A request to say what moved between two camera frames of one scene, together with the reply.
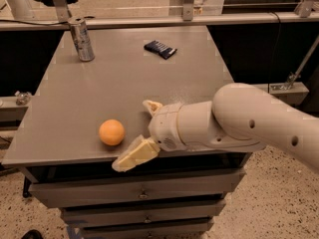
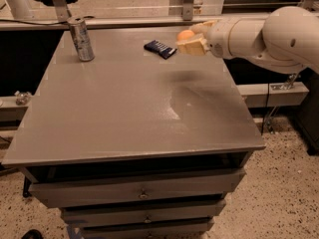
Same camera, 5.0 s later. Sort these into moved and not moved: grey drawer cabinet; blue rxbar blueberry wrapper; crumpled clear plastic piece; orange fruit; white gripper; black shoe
Moved: orange fruit; white gripper
Not moved: crumpled clear plastic piece; black shoe; blue rxbar blueberry wrapper; grey drawer cabinet
